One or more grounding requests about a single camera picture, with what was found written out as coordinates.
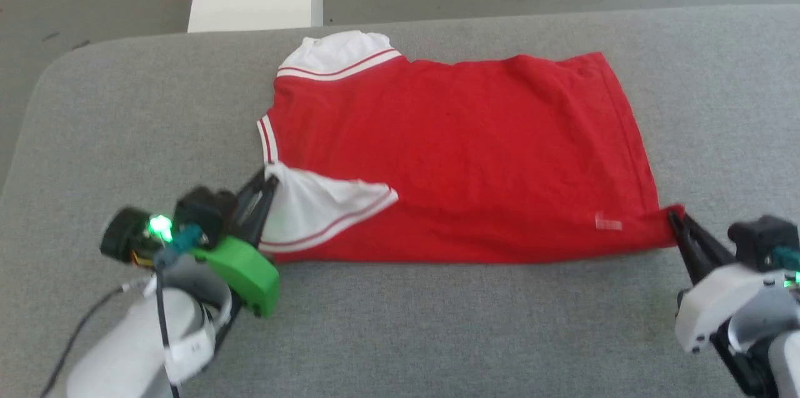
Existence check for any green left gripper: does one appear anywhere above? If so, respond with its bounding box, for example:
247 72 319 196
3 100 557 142
190 167 281 318

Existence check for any red shirt with white sleeves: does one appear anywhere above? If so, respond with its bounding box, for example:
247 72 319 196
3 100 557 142
256 31 686 265

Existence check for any thin black cable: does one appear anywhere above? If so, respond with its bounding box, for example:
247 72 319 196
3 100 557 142
154 264 182 398
40 284 151 398

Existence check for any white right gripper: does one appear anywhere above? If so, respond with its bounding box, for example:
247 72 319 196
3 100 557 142
667 209 783 355

